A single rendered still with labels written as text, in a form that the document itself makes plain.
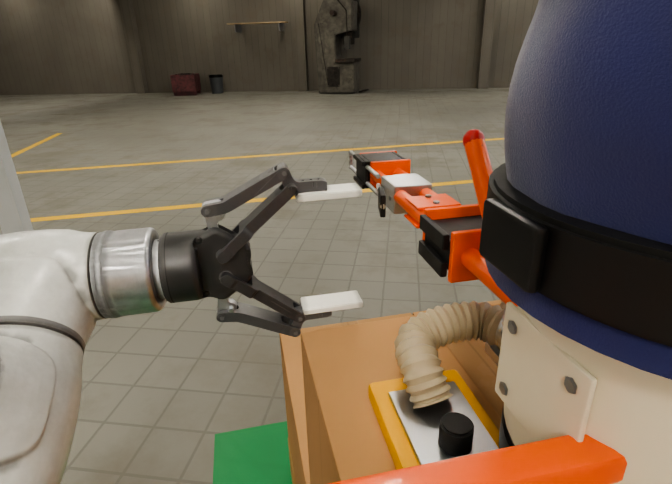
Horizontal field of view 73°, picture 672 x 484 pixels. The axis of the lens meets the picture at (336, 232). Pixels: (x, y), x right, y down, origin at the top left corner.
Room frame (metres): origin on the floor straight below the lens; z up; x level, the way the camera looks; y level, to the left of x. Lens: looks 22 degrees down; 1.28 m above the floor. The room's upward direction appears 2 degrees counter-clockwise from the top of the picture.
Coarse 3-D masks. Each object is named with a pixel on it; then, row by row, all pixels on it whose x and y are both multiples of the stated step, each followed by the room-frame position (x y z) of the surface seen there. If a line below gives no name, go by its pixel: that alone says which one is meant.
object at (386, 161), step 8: (368, 152) 0.86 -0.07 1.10; (376, 152) 0.86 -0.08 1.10; (384, 152) 0.86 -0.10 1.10; (392, 152) 0.86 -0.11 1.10; (368, 160) 0.80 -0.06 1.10; (376, 160) 0.79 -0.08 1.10; (384, 160) 0.79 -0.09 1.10; (392, 160) 0.79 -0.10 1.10; (400, 160) 0.79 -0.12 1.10; (408, 160) 0.79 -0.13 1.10; (376, 168) 0.78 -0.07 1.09; (384, 168) 0.78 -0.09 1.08; (392, 168) 0.79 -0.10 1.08; (408, 168) 0.79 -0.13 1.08
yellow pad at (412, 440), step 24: (384, 384) 0.37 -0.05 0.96; (456, 384) 0.37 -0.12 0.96; (384, 408) 0.34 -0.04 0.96; (408, 408) 0.33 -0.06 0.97; (432, 408) 0.33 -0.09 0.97; (456, 408) 0.33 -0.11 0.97; (480, 408) 0.33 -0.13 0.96; (384, 432) 0.32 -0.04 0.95; (408, 432) 0.30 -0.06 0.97; (432, 432) 0.30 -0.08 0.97; (456, 432) 0.28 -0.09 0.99; (480, 432) 0.30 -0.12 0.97; (408, 456) 0.28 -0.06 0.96; (432, 456) 0.28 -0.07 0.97; (456, 456) 0.27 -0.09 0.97
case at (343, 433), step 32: (384, 320) 0.51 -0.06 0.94; (320, 352) 0.45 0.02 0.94; (352, 352) 0.45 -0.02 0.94; (384, 352) 0.45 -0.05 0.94; (448, 352) 0.44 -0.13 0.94; (480, 352) 0.44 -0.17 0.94; (320, 384) 0.39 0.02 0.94; (352, 384) 0.39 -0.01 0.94; (480, 384) 0.39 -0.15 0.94; (320, 416) 0.36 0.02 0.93; (352, 416) 0.35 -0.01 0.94; (320, 448) 0.37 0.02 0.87; (352, 448) 0.31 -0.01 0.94; (384, 448) 0.31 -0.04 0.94; (320, 480) 0.38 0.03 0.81
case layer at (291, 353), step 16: (368, 320) 1.12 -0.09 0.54; (288, 336) 1.05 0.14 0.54; (288, 352) 0.98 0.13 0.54; (288, 368) 0.92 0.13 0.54; (288, 384) 0.86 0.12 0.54; (288, 400) 0.90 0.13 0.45; (304, 400) 0.81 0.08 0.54; (288, 416) 0.97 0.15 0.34; (304, 416) 0.76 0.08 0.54; (288, 432) 1.05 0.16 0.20; (304, 432) 0.71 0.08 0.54; (304, 448) 0.67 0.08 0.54; (304, 464) 0.64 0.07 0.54; (304, 480) 0.61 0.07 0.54
